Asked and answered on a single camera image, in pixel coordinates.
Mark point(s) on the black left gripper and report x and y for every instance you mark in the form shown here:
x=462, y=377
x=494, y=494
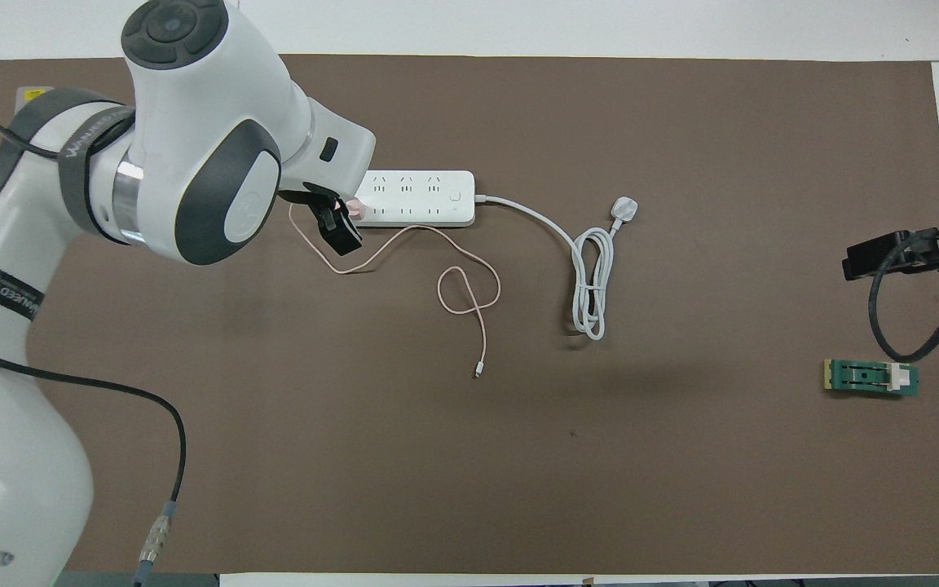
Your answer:
x=310, y=196

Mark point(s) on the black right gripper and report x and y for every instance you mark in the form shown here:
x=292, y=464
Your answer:
x=926, y=253

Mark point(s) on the pink charger adapter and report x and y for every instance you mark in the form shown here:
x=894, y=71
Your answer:
x=358, y=210

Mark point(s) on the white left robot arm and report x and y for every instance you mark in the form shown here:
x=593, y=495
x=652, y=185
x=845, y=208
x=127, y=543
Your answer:
x=192, y=163

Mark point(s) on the white power strip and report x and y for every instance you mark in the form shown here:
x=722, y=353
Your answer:
x=429, y=200

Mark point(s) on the brown table mat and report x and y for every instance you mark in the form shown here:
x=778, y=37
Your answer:
x=437, y=473

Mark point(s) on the green knife switch yellow base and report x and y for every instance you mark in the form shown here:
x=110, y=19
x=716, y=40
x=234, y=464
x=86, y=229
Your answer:
x=869, y=378

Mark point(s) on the grey on-off switch box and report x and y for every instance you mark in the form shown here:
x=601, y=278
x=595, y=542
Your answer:
x=33, y=94

